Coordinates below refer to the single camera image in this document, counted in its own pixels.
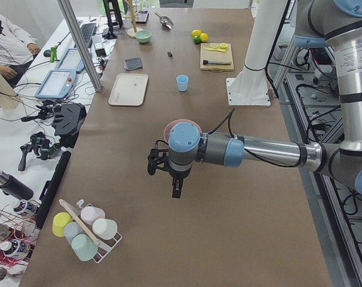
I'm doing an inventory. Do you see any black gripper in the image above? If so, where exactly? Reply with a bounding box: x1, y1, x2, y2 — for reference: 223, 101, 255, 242
168, 163, 191, 199

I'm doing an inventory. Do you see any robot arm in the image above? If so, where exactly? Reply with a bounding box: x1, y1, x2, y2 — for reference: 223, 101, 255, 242
168, 1, 362, 198

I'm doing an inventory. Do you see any pink bowl of ice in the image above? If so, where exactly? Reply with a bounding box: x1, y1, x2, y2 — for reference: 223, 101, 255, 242
163, 119, 202, 142

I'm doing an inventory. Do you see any white cup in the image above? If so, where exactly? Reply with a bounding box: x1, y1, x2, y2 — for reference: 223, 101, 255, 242
92, 218, 118, 240

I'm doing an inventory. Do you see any pink cup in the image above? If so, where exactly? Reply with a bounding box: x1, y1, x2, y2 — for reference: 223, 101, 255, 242
80, 206, 106, 225

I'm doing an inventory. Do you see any light blue plastic cup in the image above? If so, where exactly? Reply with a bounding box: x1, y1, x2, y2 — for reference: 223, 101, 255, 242
176, 75, 189, 92

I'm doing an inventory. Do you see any mint green cup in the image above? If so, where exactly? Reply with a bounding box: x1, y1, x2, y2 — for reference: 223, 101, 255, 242
71, 234, 98, 261

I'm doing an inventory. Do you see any grey cup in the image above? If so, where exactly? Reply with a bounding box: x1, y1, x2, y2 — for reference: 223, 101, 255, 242
63, 221, 84, 245

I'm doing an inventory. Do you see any yellow cup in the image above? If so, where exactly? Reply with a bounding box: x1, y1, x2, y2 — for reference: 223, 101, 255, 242
52, 212, 72, 237

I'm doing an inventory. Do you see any metal ice scoop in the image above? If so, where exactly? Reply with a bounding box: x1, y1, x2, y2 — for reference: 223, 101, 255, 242
155, 13, 174, 30

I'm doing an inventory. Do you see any cream rabbit tray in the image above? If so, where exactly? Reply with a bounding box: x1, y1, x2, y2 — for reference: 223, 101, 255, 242
108, 73, 149, 106

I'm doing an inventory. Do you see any metal muddler black tip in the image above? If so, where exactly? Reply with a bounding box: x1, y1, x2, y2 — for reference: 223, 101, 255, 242
203, 60, 232, 65

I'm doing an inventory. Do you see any black plastic housing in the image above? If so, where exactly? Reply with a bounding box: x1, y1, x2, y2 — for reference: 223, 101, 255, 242
51, 103, 87, 148

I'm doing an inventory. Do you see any grey folded cloth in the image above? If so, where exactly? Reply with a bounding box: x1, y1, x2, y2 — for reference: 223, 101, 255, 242
124, 57, 143, 71

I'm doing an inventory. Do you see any black bar device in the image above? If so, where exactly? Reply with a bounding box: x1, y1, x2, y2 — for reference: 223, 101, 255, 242
35, 151, 72, 230

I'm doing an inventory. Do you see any wooden cutting board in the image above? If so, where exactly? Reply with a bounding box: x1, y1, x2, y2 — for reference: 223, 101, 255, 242
200, 43, 234, 72

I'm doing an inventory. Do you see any yellow plastic knife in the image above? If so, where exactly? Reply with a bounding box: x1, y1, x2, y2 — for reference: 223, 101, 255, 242
203, 47, 226, 53

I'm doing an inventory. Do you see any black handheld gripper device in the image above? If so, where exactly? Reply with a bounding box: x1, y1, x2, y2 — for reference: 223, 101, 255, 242
17, 132, 61, 171

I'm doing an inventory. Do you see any green lime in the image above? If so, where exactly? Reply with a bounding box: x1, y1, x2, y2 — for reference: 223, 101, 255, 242
194, 35, 201, 44

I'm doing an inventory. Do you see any yellow lemon near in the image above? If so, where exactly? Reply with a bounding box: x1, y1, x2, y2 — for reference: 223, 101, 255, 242
200, 33, 209, 43

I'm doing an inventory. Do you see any yellow lemon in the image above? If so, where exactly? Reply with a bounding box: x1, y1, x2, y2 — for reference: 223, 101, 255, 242
191, 29, 202, 38
200, 33, 209, 43

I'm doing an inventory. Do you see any mint green bowl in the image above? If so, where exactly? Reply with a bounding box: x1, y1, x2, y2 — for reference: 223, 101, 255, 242
135, 29, 152, 44

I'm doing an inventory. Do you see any yellow lemon far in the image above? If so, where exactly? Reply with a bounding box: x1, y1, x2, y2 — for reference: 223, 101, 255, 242
191, 29, 202, 38

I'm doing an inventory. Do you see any blue teach pendant near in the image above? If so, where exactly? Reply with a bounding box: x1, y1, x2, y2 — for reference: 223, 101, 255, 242
35, 69, 76, 99

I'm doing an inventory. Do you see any blue teach pendant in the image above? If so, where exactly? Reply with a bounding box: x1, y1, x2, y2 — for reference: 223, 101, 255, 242
57, 48, 84, 74
35, 69, 76, 99

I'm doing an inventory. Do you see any wooden mug tree stand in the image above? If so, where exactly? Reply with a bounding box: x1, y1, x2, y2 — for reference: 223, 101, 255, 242
124, 0, 143, 38

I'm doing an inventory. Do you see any blue teach pendant far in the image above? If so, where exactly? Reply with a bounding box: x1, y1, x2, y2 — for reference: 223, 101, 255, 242
57, 48, 84, 74

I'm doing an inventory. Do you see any black thermos bottle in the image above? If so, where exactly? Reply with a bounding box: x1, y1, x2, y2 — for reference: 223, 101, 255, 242
0, 170, 33, 200

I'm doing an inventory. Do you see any black keyboard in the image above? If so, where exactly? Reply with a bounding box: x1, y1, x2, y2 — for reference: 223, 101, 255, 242
80, 23, 97, 48

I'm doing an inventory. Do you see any green clamp tool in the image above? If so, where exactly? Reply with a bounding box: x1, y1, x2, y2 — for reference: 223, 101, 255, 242
50, 45, 58, 63

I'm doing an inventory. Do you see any seated person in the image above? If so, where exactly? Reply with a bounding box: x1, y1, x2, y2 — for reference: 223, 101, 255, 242
0, 8, 42, 87

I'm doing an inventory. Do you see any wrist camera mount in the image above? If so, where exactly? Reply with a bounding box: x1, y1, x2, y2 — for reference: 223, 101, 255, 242
147, 139, 170, 176

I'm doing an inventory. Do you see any white wire cup rack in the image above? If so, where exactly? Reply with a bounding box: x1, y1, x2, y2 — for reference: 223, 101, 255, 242
76, 199, 123, 263

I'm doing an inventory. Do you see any wooden rack handle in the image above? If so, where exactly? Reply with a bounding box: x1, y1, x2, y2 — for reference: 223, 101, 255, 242
59, 199, 101, 246

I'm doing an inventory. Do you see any aluminium frame post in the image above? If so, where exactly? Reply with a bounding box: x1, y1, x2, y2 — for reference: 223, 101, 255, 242
57, 0, 102, 92

